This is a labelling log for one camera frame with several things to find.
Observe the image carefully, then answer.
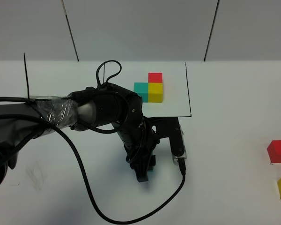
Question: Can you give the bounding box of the red template block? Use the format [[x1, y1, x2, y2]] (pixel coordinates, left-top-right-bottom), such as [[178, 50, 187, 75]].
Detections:
[[148, 73, 163, 83]]

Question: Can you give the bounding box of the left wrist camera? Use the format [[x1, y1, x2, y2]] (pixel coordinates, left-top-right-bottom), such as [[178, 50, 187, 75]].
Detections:
[[148, 117, 187, 165]]

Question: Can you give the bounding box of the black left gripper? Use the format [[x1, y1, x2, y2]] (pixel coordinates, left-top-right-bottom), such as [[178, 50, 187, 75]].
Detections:
[[117, 116, 160, 182]]

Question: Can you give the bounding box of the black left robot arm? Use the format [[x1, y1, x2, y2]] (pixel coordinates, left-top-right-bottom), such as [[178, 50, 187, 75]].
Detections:
[[0, 83, 157, 184]]

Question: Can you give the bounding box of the teal template block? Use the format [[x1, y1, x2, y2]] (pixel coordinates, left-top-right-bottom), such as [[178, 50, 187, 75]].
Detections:
[[133, 82, 148, 103]]

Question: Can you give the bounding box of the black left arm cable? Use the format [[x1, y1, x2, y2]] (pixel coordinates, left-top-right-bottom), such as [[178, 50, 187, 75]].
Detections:
[[0, 60, 186, 224]]

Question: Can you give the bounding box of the yellow template block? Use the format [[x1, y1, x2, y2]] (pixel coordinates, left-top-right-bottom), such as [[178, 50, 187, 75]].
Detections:
[[148, 82, 163, 103]]

